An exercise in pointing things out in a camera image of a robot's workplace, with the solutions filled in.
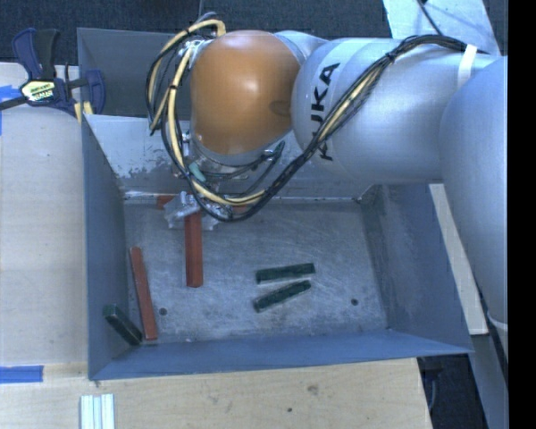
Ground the grey metal bin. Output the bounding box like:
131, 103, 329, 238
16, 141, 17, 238
76, 27, 475, 382

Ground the dark green flat block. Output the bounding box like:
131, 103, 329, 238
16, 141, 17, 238
102, 303, 144, 347
255, 262, 317, 285
252, 279, 314, 314

